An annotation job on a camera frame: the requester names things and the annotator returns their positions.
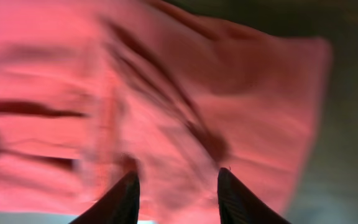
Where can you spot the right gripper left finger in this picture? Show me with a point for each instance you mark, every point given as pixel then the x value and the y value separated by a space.
pixel 120 205

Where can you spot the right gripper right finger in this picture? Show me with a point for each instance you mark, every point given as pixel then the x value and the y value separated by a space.
pixel 239 205

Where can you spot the red printed t-shirt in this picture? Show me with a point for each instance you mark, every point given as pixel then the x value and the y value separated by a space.
pixel 89 89

